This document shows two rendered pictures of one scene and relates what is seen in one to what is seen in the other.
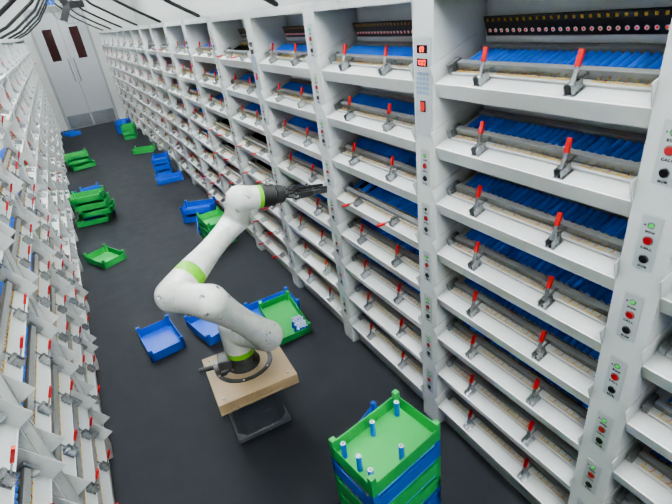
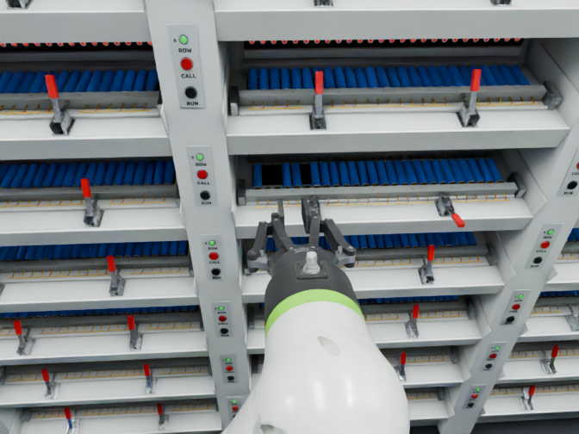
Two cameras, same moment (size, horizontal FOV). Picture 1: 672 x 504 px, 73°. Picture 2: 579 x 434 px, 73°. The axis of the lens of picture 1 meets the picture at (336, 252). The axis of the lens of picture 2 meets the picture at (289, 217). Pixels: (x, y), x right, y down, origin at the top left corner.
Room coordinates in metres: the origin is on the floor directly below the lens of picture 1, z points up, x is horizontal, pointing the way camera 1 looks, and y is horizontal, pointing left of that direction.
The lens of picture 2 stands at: (1.65, 0.50, 1.32)
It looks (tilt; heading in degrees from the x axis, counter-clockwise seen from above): 34 degrees down; 294
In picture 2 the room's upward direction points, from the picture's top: straight up
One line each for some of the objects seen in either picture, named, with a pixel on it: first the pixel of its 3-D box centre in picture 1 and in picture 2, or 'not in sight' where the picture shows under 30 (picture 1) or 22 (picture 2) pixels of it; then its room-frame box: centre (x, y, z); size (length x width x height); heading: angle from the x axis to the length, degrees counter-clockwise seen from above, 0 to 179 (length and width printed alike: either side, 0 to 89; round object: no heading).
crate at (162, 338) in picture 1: (160, 337); not in sight; (2.23, 1.11, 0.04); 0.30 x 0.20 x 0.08; 32
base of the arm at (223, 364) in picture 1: (229, 360); not in sight; (1.56, 0.53, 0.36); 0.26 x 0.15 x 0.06; 104
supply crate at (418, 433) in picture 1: (385, 438); not in sight; (0.99, -0.08, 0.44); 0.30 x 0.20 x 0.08; 125
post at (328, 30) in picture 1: (349, 195); (216, 211); (2.09, -0.10, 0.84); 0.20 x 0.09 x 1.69; 117
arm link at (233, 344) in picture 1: (238, 334); not in sight; (1.57, 0.46, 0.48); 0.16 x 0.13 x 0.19; 62
